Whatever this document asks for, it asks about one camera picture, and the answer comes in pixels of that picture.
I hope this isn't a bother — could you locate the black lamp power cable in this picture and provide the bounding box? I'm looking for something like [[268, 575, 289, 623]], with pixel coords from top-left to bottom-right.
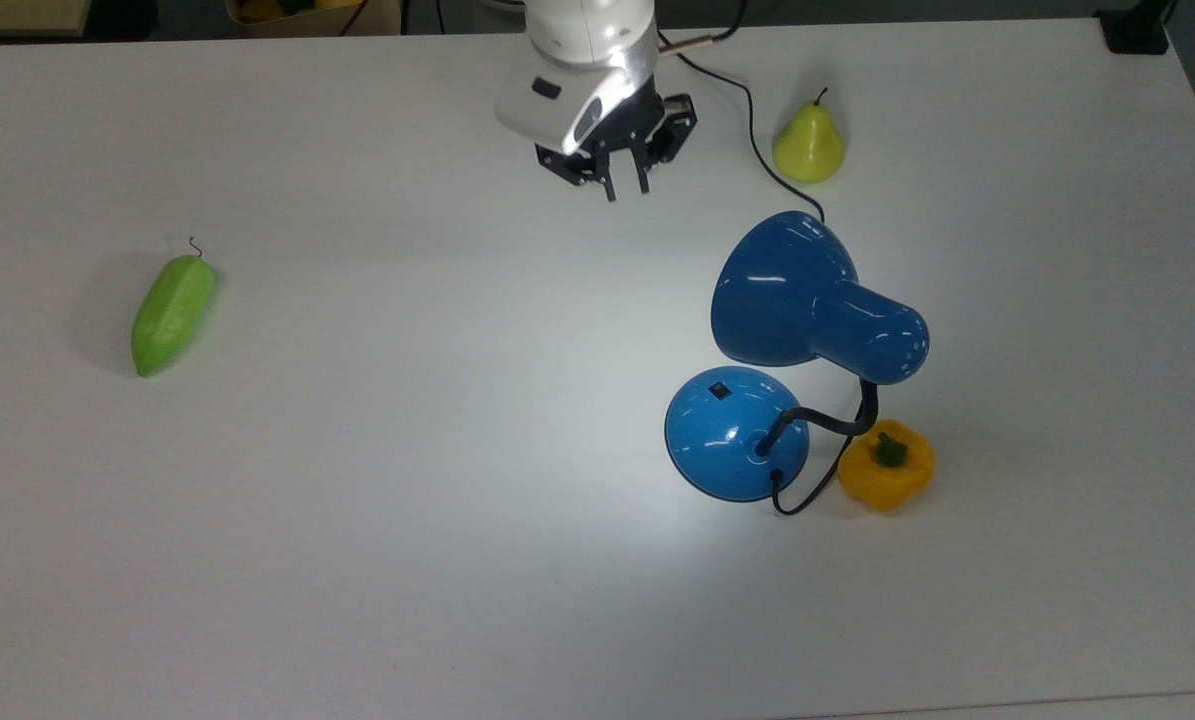
[[657, 30, 858, 516]]

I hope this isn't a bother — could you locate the light wooden table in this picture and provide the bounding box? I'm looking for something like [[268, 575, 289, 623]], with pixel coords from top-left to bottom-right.
[[0, 0, 93, 39]]

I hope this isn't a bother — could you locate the green cucumber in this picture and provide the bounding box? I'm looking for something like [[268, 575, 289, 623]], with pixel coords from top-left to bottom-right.
[[131, 237, 217, 379]]

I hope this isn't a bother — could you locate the blue desk lamp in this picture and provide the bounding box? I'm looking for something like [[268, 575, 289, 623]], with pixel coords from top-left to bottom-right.
[[664, 210, 931, 504]]

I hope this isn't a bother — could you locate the black robot cable with connector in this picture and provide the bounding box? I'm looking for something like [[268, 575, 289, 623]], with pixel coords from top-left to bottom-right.
[[657, 0, 751, 53]]

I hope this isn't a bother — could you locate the yellow bell pepper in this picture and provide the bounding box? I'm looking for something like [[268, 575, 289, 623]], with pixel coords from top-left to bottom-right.
[[837, 419, 936, 513]]

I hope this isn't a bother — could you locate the cardboard box with toy fruit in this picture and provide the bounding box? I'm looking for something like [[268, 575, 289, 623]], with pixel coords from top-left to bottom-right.
[[225, 0, 403, 38]]

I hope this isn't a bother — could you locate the green pear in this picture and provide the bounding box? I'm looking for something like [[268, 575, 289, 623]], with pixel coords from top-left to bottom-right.
[[772, 88, 846, 185]]

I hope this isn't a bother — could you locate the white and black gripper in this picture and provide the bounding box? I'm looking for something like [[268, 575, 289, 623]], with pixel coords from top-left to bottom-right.
[[495, 44, 700, 204]]

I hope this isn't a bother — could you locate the black clamp mount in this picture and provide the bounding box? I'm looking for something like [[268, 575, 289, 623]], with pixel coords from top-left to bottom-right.
[[1096, 0, 1180, 56]]

